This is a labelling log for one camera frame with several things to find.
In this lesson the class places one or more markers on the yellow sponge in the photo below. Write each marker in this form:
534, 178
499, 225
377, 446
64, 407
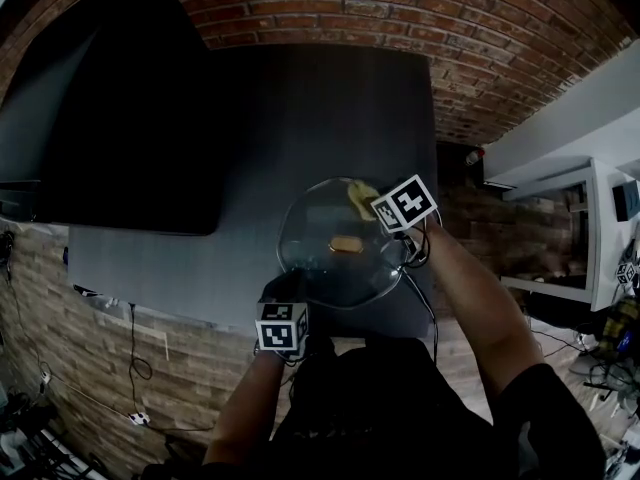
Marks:
360, 198

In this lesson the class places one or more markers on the white desk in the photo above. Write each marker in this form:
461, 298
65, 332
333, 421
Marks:
605, 268

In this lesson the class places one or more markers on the black equipment rack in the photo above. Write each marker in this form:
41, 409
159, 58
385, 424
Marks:
40, 443

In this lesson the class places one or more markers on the yellow plaid cloth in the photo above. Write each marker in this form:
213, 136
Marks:
620, 328

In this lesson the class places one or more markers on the white power strip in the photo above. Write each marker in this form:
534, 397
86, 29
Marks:
139, 419
45, 376

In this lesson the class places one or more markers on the person's right forearm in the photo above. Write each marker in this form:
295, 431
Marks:
475, 308

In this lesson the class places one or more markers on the person's black shirt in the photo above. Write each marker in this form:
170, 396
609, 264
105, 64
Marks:
375, 403

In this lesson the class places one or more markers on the person's left forearm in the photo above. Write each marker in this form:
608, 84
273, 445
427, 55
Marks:
245, 408

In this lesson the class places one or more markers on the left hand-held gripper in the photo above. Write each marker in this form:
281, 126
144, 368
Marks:
280, 330

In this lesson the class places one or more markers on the red white spray can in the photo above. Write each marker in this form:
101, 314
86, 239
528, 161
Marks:
474, 157

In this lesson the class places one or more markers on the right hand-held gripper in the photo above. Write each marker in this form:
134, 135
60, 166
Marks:
405, 203

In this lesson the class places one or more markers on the small black box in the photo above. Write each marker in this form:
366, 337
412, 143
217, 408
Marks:
627, 200

